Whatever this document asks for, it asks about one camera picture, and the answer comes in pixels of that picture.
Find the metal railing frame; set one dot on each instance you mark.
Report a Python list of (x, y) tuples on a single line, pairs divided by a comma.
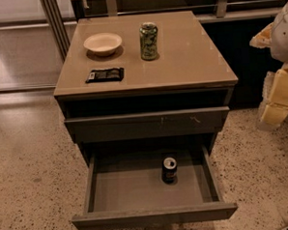
[(230, 22)]

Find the grey drawer cabinet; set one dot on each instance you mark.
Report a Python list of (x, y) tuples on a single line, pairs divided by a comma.
[(189, 72)]

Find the black snack packet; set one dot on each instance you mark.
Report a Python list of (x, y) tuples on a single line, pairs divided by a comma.
[(105, 75)]

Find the open grey middle drawer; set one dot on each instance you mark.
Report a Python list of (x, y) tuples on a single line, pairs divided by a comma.
[(127, 190)]

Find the dark pepsi can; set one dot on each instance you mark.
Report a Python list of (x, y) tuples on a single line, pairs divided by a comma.
[(169, 170)]

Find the white bowl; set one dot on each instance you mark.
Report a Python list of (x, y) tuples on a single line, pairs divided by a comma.
[(103, 44)]

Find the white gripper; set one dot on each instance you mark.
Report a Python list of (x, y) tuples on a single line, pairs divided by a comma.
[(284, 37)]

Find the closed grey top drawer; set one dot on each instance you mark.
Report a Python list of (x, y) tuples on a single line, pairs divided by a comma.
[(147, 125)]

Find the green soda can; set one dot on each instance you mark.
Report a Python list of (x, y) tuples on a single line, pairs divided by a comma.
[(148, 41)]

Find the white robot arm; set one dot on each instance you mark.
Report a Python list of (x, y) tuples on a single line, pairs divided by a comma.
[(279, 52)]

